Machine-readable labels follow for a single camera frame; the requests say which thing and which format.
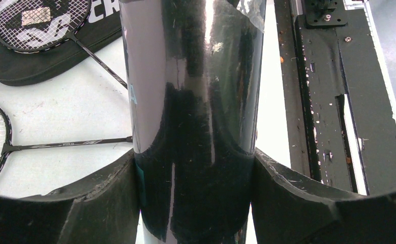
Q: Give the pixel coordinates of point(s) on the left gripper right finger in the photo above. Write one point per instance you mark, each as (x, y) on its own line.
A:
(289, 207)

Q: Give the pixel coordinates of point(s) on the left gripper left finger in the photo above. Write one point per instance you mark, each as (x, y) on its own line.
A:
(99, 208)

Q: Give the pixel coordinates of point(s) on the black shuttlecock tube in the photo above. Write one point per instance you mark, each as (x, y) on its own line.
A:
(193, 72)

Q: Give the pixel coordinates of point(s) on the black racket bag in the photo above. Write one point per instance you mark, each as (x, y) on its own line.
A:
(102, 28)

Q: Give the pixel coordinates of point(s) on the black racket on bag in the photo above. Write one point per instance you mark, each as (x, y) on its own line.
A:
(34, 26)

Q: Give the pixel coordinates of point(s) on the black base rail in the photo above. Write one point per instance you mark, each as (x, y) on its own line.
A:
(340, 106)

